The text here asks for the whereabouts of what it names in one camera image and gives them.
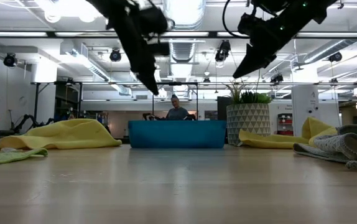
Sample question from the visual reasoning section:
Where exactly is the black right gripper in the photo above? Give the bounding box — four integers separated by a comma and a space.
233, 18, 294, 78

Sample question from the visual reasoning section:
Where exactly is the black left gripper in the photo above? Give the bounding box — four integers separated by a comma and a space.
86, 0, 170, 95

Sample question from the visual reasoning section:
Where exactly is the yellow microfiber towel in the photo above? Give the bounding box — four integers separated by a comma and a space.
0, 118, 123, 151
238, 116, 338, 149

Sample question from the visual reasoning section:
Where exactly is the grey microfiber towel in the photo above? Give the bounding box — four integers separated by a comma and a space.
292, 124, 357, 170

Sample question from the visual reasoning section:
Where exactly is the lime green microfiber towel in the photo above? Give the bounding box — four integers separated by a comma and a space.
0, 147, 49, 167

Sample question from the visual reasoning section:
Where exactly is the black ceiling spotlight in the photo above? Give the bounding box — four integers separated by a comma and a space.
215, 40, 231, 63
3, 52, 18, 68
109, 49, 123, 62
328, 51, 343, 63

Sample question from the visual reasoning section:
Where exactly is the person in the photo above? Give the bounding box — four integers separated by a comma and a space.
165, 94, 189, 121

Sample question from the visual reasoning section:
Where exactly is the succulent in patterned white pot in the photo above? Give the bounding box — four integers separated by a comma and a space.
225, 79, 272, 146

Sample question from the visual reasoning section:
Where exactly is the red shelf unit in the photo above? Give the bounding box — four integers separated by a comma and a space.
277, 113, 294, 137

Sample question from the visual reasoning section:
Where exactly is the teal plastic bin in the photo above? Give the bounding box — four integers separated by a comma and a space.
127, 119, 228, 149

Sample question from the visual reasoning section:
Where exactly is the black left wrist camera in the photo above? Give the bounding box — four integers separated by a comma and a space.
139, 5, 170, 35

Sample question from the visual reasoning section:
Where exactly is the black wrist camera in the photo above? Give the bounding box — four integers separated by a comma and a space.
236, 12, 262, 35
139, 5, 170, 35

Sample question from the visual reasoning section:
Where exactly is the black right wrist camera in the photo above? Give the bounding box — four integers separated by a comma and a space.
236, 12, 262, 35

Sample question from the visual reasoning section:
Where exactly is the black tall test frame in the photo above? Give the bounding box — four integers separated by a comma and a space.
152, 82, 199, 121

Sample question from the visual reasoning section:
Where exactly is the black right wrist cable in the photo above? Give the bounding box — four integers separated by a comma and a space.
222, 0, 251, 39

